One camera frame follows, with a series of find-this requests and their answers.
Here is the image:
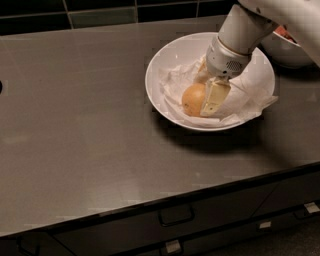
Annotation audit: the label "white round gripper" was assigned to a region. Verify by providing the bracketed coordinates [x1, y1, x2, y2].
[194, 36, 252, 117]

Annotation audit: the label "orange fruit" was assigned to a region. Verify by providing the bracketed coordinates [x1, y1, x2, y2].
[182, 83, 205, 117]

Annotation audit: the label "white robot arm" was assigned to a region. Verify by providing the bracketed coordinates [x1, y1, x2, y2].
[195, 0, 320, 89]

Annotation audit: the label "white bowl with strawberries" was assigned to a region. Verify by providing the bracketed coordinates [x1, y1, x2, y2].
[261, 30, 313, 69]

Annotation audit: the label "white paper napkin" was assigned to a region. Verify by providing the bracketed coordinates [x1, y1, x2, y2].
[159, 57, 278, 129]

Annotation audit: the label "red strawberries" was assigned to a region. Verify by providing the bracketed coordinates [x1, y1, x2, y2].
[275, 26, 295, 42]

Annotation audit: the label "dark cabinet drawer front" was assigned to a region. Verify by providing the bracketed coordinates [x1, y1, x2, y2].
[54, 184, 275, 256]

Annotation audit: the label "black drawer handle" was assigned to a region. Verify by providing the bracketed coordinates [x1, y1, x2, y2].
[158, 204, 195, 227]

